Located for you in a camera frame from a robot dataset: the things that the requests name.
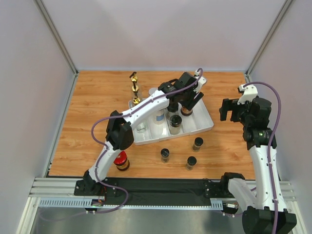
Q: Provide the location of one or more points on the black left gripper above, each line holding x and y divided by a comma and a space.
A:
186, 104

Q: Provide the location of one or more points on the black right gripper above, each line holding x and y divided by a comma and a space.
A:
234, 111

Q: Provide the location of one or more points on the red lid sauce jar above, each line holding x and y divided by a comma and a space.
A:
185, 112
122, 163

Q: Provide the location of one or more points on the black knob grinder bottle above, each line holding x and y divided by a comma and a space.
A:
171, 110

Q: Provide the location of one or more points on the white powder jar black lid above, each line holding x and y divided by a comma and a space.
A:
175, 122

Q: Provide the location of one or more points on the salt jar silver lid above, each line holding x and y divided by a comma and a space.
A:
158, 117

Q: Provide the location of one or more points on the salt jar blue label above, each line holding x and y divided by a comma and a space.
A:
151, 91

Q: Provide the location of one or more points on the glass oil bottle dark sauce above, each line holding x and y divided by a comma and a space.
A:
136, 91

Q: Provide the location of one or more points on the clear glass oil bottle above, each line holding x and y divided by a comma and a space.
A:
142, 127

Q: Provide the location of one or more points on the glass oil bottle brown sauce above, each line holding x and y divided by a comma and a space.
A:
133, 78

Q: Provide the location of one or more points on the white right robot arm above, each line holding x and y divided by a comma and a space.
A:
265, 210

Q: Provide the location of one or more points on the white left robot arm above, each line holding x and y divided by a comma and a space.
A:
120, 132

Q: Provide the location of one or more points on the white divided organizer tray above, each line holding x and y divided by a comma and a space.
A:
199, 121

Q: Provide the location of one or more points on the small black lid spice jar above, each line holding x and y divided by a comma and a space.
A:
165, 155
191, 162
197, 144

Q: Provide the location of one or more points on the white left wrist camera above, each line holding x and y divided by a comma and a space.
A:
201, 80

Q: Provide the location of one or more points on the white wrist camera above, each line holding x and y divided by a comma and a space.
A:
248, 91
201, 80

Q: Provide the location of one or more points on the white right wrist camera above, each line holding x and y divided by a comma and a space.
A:
248, 91

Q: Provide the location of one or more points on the right aluminium corner post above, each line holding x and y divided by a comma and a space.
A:
269, 35

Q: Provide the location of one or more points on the aluminium corner post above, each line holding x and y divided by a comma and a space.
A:
51, 26
269, 35

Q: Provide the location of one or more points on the aluminium frame rail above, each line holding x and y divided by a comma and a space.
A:
150, 193

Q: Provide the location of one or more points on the left aluminium corner post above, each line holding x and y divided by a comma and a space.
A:
51, 26

